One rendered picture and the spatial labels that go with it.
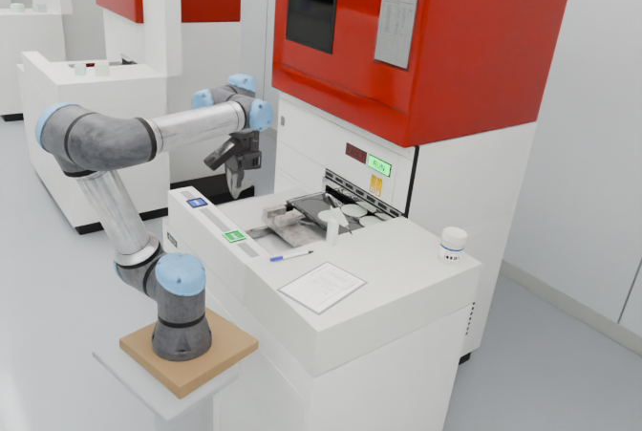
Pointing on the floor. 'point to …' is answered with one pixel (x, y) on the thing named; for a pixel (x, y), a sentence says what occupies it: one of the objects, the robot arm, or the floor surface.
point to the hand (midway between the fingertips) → (232, 194)
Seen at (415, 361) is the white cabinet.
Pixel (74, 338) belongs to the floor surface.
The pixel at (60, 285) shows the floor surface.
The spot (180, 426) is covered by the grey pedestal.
